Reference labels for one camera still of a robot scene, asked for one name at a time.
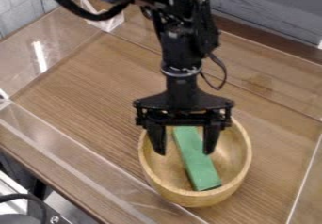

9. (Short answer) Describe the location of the green rectangular block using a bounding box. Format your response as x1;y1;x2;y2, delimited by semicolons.
172;126;221;191

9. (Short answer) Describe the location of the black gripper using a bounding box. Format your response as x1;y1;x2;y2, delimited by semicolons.
133;75;234;155

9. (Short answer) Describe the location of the black cable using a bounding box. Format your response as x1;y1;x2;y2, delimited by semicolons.
36;0;139;23

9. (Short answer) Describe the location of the black metal table frame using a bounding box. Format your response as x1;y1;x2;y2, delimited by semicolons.
0;152;100;224

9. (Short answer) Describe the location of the brown wooden bowl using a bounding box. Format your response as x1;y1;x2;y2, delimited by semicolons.
139;121;252;208

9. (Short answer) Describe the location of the clear acrylic corner bracket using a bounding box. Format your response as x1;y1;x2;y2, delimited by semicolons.
79;0;124;33

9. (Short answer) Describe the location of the clear acrylic tray wall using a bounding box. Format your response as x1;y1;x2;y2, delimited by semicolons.
0;89;207;224

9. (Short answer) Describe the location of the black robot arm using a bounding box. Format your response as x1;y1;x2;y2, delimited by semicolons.
104;0;234;155

